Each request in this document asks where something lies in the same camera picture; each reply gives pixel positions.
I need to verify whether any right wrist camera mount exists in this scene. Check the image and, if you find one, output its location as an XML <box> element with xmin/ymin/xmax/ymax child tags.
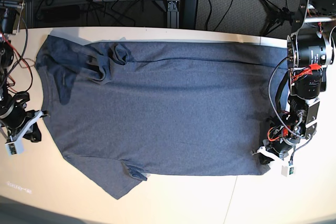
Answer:
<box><xmin>5</xmin><ymin>110</ymin><xmax>48</xmax><ymax>156</ymax></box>

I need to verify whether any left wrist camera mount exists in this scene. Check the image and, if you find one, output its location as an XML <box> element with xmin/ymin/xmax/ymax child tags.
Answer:
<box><xmin>252</xmin><ymin>146</ymin><xmax>296</xmax><ymax>177</ymax></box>

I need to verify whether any blue grey T-shirt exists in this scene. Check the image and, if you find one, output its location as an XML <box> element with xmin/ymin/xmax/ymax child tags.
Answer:
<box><xmin>36</xmin><ymin>36</ymin><xmax>287</xmax><ymax>199</ymax></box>

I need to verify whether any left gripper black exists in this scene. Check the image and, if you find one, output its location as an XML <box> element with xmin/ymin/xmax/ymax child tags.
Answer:
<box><xmin>259</xmin><ymin>138</ymin><xmax>294</xmax><ymax>165</ymax></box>

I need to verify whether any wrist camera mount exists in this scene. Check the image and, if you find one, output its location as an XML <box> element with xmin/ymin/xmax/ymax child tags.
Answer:
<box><xmin>252</xmin><ymin>146</ymin><xmax>296</xmax><ymax>177</ymax></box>
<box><xmin>5</xmin><ymin>110</ymin><xmax>48</xmax><ymax>156</ymax></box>

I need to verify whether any aluminium frame post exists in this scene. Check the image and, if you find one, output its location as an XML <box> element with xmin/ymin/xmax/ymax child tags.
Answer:
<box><xmin>152</xmin><ymin>0</ymin><xmax>181</xmax><ymax>29</ymax></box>

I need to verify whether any black power adapter brick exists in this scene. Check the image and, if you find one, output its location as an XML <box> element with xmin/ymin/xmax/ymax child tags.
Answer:
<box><xmin>180</xmin><ymin>0</ymin><xmax>198</xmax><ymax>30</ymax></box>

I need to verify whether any black tripod stand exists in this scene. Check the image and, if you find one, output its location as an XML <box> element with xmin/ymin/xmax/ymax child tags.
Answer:
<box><xmin>259</xmin><ymin>0</ymin><xmax>295</xmax><ymax>37</ymax></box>

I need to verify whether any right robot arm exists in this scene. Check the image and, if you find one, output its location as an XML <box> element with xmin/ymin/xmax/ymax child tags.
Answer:
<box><xmin>1</xmin><ymin>0</ymin><xmax>41</xmax><ymax>143</ymax></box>

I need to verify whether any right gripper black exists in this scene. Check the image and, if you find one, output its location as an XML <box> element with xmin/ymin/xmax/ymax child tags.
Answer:
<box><xmin>1</xmin><ymin>103</ymin><xmax>41</xmax><ymax>142</ymax></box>

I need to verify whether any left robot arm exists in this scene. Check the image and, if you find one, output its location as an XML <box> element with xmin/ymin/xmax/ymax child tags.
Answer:
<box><xmin>256</xmin><ymin>0</ymin><xmax>335</xmax><ymax>169</ymax></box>

